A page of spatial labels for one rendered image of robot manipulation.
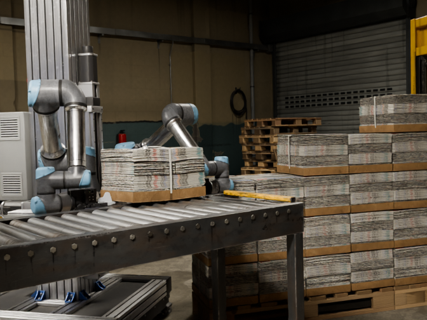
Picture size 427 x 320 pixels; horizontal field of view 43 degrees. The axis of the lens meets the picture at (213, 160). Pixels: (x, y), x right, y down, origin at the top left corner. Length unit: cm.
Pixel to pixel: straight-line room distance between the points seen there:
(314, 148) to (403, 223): 74
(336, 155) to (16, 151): 176
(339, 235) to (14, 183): 182
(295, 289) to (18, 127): 165
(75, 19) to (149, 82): 751
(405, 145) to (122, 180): 180
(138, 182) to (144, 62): 830
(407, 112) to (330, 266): 103
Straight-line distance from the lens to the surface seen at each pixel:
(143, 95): 1044
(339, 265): 330
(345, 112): 1109
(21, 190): 305
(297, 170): 319
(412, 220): 352
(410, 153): 348
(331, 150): 320
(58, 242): 165
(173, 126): 285
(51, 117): 252
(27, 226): 197
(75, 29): 306
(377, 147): 335
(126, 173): 232
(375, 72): 1075
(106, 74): 1009
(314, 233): 319
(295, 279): 229
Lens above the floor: 110
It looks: 3 degrees down
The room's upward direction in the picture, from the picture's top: 2 degrees counter-clockwise
